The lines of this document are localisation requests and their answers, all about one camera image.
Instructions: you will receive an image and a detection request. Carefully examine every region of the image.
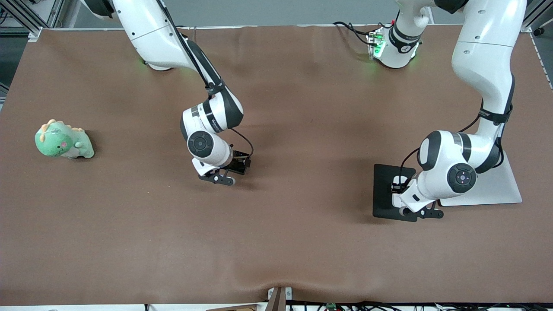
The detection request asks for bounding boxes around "black base power cable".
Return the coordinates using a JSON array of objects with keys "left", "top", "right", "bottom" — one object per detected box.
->
[{"left": 333, "top": 21, "right": 374, "bottom": 46}]

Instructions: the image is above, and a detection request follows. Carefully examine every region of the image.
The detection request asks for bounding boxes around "silver closed laptop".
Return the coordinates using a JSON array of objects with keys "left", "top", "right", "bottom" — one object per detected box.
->
[{"left": 439, "top": 153, "right": 523, "bottom": 207}]

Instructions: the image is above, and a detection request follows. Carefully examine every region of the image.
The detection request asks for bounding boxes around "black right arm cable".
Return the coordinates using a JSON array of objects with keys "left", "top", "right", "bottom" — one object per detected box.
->
[{"left": 156, "top": 0, "right": 254, "bottom": 159}]

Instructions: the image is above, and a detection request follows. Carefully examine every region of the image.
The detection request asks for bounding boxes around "brown table cover sheet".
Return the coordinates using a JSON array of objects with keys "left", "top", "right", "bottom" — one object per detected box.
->
[{"left": 0, "top": 24, "right": 553, "bottom": 305}]

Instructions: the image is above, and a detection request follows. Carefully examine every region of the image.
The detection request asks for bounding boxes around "white computer mouse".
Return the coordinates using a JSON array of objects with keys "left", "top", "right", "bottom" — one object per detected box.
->
[{"left": 391, "top": 175, "right": 410, "bottom": 209}]

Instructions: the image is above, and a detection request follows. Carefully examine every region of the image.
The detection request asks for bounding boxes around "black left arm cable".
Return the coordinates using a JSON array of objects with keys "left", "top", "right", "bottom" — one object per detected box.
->
[{"left": 400, "top": 76, "right": 515, "bottom": 184}]

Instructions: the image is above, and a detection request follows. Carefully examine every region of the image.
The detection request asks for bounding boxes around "black mouse pad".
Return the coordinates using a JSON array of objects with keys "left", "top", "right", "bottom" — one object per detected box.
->
[{"left": 372, "top": 163, "right": 419, "bottom": 222}]

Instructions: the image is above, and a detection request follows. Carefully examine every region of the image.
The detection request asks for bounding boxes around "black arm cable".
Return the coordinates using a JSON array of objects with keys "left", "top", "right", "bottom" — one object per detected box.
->
[
  {"left": 400, "top": 76, "right": 515, "bottom": 184},
  {"left": 156, "top": 0, "right": 254, "bottom": 159}
]

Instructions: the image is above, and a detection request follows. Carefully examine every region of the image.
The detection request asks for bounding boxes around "aluminium frame profile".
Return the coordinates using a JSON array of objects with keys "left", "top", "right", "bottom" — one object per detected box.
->
[
  {"left": 521, "top": 0, "right": 553, "bottom": 33},
  {"left": 0, "top": 0, "right": 65, "bottom": 39}
]

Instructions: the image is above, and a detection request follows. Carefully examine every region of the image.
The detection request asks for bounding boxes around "green dinosaur plush toy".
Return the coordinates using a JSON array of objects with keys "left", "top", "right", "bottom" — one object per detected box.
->
[{"left": 35, "top": 119, "right": 95, "bottom": 159}]

